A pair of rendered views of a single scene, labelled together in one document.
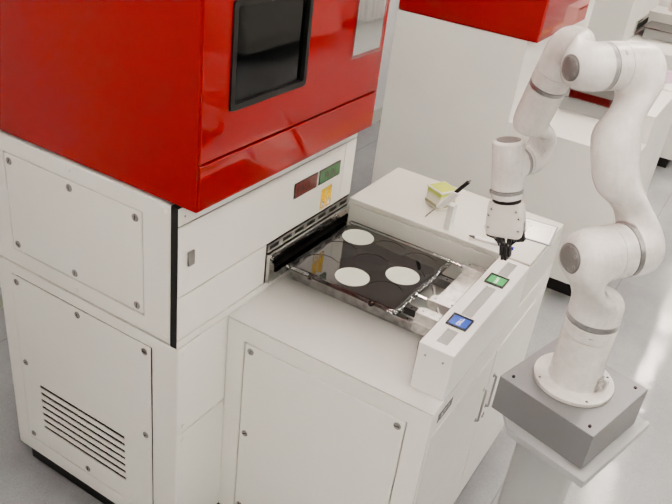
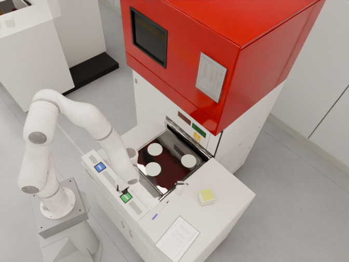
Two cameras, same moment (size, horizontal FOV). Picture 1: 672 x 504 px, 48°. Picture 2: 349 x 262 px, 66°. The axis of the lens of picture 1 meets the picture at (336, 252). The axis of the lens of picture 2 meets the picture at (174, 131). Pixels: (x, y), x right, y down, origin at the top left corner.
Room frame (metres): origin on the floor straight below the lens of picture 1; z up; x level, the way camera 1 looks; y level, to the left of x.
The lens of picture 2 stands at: (2.19, -0.99, 2.43)
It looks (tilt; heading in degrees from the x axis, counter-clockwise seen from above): 53 degrees down; 104
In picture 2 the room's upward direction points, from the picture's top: 5 degrees clockwise
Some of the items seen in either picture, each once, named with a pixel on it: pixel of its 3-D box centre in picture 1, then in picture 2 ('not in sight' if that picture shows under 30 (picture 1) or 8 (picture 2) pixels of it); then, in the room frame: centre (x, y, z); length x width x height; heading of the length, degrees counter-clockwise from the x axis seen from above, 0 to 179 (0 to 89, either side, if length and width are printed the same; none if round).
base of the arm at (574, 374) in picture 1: (582, 350); (53, 195); (1.45, -0.60, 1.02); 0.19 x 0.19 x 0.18
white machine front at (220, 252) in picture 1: (274, 223); (171, 114); (1.86, 0.18, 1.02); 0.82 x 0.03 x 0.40; 152
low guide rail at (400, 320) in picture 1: (365, 305); not in sight; (1.79, -0.10, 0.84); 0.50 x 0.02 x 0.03; 62
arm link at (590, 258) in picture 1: (595, 276); (40, 170); (1.43, -0.57, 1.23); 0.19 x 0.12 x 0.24; 115
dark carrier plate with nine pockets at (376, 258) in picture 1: (370, 263); (165, 159); (1.92, -0.11, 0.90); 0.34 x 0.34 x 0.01; 62
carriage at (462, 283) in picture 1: (452, 302); (135, 188); (1.82, -0.35, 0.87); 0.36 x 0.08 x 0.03; 152
